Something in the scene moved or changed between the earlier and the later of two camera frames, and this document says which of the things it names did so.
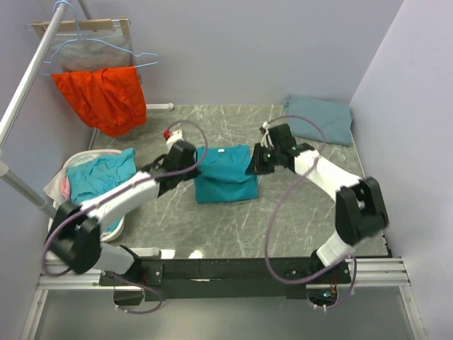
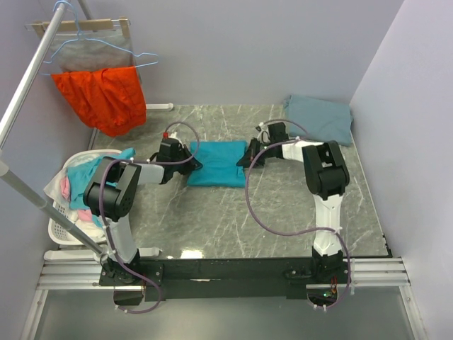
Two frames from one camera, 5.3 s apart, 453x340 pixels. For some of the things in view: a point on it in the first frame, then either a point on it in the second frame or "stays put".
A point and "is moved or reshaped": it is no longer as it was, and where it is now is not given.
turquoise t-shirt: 223,176 is moved or reshaped
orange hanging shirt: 110,100 stays put
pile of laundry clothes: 83,179 stays put
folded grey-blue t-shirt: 335,118 stays put
